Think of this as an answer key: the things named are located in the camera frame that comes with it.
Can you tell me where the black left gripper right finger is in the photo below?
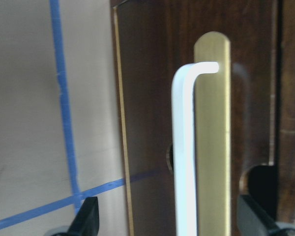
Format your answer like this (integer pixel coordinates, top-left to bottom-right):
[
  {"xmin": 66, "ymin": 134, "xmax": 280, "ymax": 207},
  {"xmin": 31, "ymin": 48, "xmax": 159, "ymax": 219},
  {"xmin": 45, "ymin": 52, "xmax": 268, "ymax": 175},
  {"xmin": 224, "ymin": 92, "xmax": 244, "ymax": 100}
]
[{"xmin": 236, "ymin": 195, "xmax": 280, "ymax": 236}]

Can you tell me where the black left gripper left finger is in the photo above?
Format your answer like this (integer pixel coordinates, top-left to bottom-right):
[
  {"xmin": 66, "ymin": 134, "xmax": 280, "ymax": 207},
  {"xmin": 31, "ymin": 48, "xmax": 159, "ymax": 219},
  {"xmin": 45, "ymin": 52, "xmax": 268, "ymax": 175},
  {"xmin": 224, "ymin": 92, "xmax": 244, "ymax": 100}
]
[{"xmin": 66, "ymin": 197, "xmax": 99, "ymax": 236}]

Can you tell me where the dark wooden drawer front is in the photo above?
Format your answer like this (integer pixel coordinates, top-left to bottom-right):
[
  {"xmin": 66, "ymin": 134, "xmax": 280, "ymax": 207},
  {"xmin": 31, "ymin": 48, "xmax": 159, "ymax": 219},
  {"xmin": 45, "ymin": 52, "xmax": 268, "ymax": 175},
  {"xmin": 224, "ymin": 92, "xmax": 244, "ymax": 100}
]
[{"xmin": 111, "ymin": 0, "xmax": 279, "ymax": 236}]

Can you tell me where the white drawer handle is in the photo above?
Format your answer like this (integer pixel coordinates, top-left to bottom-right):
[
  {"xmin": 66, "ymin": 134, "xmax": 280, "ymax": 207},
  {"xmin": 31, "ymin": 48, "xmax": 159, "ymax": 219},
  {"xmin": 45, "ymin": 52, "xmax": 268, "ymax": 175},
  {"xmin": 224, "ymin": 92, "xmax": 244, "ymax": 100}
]
[{"xmin": 171, "ymin": 61, "xmax": 219, "ymax": 236}]

